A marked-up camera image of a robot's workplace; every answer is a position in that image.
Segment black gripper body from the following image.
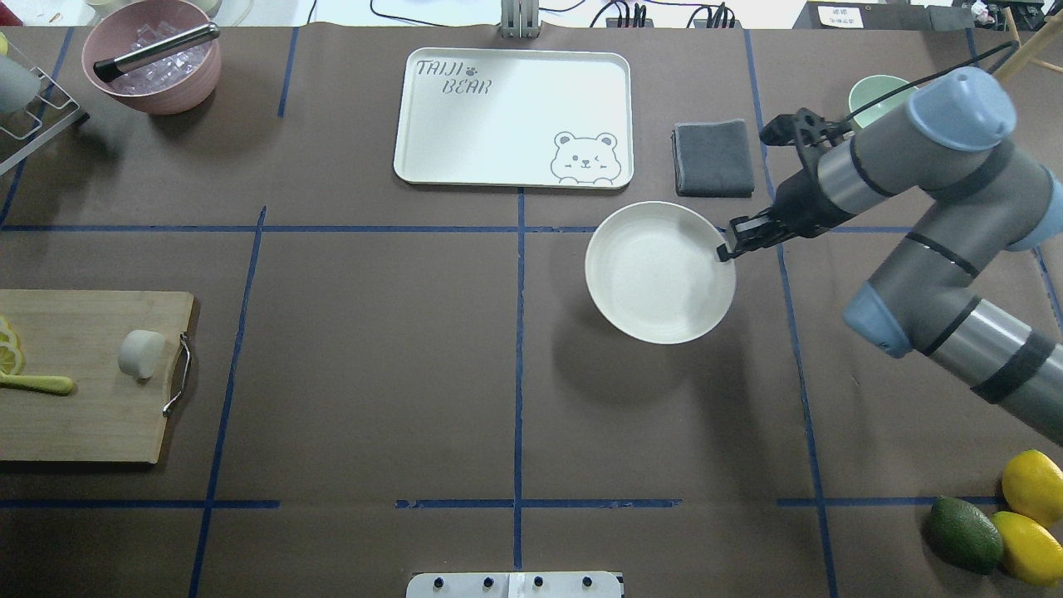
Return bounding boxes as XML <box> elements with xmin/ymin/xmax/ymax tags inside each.
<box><xmin>766</xmin><ymin>170</ymin><xmax>855</xmax><ymax>246</ymax></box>

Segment cream round plate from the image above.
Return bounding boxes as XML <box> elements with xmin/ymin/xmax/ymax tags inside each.
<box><xmin>584</xmin><ymin>201</ymin><xmax>737</xmax><ymax>345</ymax></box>

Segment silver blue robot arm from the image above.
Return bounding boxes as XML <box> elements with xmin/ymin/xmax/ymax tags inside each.
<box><xmin>718</xmin><ymin>66</ymin><xmax>1062</xmax><ymax>444</ymax></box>

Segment white robot base pillar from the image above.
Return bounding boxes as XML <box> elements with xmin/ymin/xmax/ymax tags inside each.
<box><xmin>405</xmin><ymin>571</ymin><xmax>625</xmax><ymax>597</ymax></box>

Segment cream bear tray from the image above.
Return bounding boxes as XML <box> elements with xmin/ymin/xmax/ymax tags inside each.
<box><xmin>394</xmin><ymin>47</ymin><xmax>634</xmax><ymax>189</ymax></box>

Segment white steamed bun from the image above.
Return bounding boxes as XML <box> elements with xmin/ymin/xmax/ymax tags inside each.
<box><xmin>118</xmin><ymin>329</ymin><xmax>166</xmax><ymax>380</ymax></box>

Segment grey folded cloth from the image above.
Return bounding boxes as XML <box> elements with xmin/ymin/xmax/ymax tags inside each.
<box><xmin>672</xmin><ymin>119</ymin><xmax>755</xmax><ymax>199</ymax></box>

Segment mint green bowl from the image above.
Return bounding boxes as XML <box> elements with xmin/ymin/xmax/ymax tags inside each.
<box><xmin>848</xmin><ymin>75</ymin><xmax>918</xmax><ymax>131</ymax></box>

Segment black power strip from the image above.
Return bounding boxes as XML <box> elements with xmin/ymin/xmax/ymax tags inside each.
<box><xmin>590</xmin><ymin>1</ymin><xmax>741</xmax><ymax>30</ymax></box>

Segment wooden mug stand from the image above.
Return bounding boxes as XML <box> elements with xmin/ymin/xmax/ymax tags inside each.
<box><xmin>993</xmin><ymin>7</ymin><xmax>1062</xmax><ymax>84</ymax></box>

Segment yellow lemon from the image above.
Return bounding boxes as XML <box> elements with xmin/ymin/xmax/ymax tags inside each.
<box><xmin>990</xmin><ymin>511</ymin><xmax>1062</xmax><ymax>587</ymax></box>
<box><xmin>1000</xmin><ymin>449</ymin><xmax>1062</xmax><ymax>527</ymax></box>

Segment green avocado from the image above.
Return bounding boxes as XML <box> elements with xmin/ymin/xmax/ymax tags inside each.
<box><xmin>923</xmin><ymin>496</ymin><xmax>1005</xmax><ymax>576</ymax></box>

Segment pink bowl with ice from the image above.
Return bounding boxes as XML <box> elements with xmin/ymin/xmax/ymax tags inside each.
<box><xmin>81</xmin><ymin>1</ymin><xmax>223</xmax><ymax>115</ymax></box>

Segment bamboo cutting board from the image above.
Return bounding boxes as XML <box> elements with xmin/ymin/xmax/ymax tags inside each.
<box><xmin>1</xmin><ymin>289</ymin><xmax>195</xmax><ymax>464</ymax></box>

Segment metal tongs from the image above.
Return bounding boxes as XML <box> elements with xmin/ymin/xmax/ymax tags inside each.
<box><xmin>91</xmin><ymin>22</ymin><xmax>221</xmax><ymax>83</ymax></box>

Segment yellow green knife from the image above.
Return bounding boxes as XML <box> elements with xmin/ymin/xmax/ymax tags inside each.
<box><xmin>1</xmin><ymin>372</ymin><xmax>75</xmax><ymax>396</ymax></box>

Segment acrylic cup rack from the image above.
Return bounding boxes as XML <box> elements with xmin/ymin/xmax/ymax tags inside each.
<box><xmin>1</xmin><ymin>53</ymin><xmax>88</xmax><ymax>174</ymax></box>

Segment lemon slices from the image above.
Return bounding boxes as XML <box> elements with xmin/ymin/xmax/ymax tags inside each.
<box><xmin>1</xmin><ymin>317</ymin><xmax>24</xmax><ymax>375</ymax></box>

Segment grey blue cup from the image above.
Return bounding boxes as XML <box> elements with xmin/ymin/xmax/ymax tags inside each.
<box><xmin>0</xmin><ymin>56</ymin><xmax>43</xmax><ymax>115</ymax></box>

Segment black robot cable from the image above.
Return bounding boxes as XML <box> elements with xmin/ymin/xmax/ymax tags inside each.
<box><xmin>836</xmin><ymin>40</ymin><xmax>1020</xmax><ymax>138</ymax></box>

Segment aluminium frame post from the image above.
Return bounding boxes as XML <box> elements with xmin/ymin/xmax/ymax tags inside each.
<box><xmin>497</xmin><ymin>0</ymin><xmax>541</xmax><ymax>39</ymax></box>

